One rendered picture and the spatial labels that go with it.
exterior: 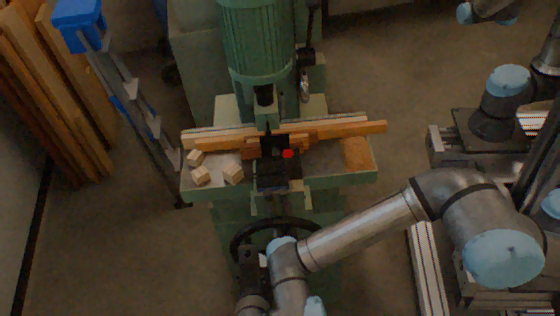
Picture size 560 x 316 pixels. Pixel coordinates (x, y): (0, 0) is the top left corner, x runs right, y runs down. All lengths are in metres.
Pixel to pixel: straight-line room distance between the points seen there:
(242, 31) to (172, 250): 1.49
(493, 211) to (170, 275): 1.74
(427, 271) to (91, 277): 1.60
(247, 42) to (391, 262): 1.43
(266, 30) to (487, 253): 0.68
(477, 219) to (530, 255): 0.09
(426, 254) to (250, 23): 1.30
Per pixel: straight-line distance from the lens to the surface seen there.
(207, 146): 1.39
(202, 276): 2.19
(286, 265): 0.91
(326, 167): 1.31
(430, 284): 1.89
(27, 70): 2.35
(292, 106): 1.53
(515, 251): 0.76
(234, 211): 1.40
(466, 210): 0.79
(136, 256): 2.37
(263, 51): 1.08
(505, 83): 1.48
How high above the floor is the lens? 1.88
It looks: 47 degrees down
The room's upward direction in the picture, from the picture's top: 6 degrees counter-clockwise
